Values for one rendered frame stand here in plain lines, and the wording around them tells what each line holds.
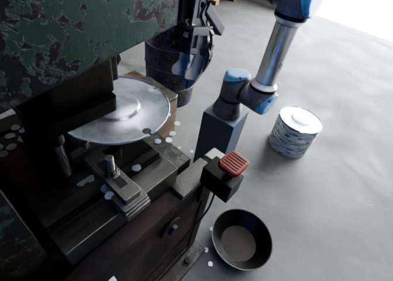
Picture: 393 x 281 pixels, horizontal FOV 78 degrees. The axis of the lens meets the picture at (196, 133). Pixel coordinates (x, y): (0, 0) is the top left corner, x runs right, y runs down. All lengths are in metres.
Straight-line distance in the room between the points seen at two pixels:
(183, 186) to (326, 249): 1.04
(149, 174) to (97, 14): 0.40
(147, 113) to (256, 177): 1.09
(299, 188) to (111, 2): 1.54
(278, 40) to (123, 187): 0.73
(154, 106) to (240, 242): 0.90
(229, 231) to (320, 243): 0.49
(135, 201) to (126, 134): 0.16
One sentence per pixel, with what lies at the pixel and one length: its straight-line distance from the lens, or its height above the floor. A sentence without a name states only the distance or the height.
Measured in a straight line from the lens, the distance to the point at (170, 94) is 0.74.
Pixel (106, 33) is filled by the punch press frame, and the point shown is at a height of 1.07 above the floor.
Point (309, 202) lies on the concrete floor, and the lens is 1.67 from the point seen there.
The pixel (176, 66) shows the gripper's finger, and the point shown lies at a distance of 0.58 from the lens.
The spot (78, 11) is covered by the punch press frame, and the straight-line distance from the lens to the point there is 0.32.
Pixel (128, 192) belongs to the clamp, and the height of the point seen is 0.76.
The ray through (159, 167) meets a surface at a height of 0.70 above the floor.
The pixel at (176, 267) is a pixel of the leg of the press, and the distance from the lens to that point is 1.23.
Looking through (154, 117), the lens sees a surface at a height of 0.78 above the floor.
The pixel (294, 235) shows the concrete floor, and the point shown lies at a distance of 1.50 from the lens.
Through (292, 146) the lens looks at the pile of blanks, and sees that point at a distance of 1.77.
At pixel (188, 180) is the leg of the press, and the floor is 0.64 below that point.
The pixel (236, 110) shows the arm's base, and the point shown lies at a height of 0.50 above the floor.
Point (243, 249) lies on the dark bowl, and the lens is 1.35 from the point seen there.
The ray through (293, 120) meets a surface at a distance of 1.76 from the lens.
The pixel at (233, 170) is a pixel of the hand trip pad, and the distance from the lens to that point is 0.58.
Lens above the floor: 1.20
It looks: 43 degrees down
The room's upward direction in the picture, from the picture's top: 11 degrees clockwise
